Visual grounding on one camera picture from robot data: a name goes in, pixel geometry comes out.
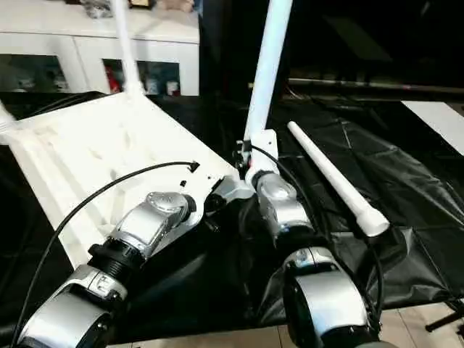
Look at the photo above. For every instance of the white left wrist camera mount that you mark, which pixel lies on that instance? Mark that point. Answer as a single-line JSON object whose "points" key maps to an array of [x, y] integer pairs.
{"points": [[203, 181]]}

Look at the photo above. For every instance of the black plastic mat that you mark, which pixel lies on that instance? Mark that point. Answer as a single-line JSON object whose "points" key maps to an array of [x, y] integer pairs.
{"points": [[398, 188]]}

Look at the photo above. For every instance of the dark patterned jar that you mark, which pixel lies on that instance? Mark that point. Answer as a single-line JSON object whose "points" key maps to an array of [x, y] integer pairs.
{"points": [[99, 10]]}

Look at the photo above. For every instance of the black metal table leg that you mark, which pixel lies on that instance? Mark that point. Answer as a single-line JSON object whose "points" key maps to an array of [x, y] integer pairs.
{"points": [[444, 318]]}

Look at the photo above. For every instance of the white cabinet with glass doors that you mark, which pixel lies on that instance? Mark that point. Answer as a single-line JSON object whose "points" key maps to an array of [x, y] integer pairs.
{"points": [[54, 43]]}

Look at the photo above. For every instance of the dark metal rail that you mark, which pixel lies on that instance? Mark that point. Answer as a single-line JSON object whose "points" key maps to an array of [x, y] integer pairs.
{"points": [[380, 83]]}

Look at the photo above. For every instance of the red bottle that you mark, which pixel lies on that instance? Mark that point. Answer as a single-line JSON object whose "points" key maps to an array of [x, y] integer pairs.
{"points": [[111, 81]]}

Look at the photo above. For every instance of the white plastic table top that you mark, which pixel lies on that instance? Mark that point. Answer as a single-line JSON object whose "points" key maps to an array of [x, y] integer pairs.
{"points": [[108, 137]]}

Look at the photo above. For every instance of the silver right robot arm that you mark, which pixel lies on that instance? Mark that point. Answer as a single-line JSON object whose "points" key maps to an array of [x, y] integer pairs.
{"points": [[286, 210]]}

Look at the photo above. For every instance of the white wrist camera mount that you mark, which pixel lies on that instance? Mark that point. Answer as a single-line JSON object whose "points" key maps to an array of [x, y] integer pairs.
{"points": [[203, 181], [266, 145]]}

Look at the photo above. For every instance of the white flat board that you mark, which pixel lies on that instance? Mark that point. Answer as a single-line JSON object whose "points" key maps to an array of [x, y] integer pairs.
{"points": [[438, 121]]}

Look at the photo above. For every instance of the white plastic table leg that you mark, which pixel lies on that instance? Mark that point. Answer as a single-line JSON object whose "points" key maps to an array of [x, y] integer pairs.
{"points": [[268, 72], [127, 47], [340, 181], [5, 117]]}

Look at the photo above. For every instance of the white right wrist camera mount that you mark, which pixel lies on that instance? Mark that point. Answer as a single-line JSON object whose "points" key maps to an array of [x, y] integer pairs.
{"points": [[266, 145]]}

